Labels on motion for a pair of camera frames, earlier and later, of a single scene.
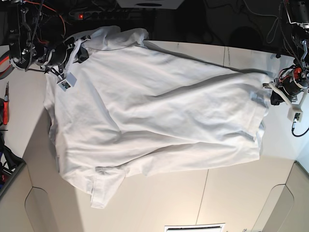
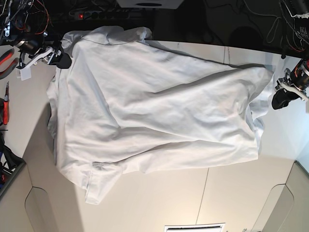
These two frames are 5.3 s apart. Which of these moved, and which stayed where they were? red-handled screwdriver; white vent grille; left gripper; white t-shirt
Moved: left gripper
Stayed: white t-shirt; red-handled screwdriver; white vent grille
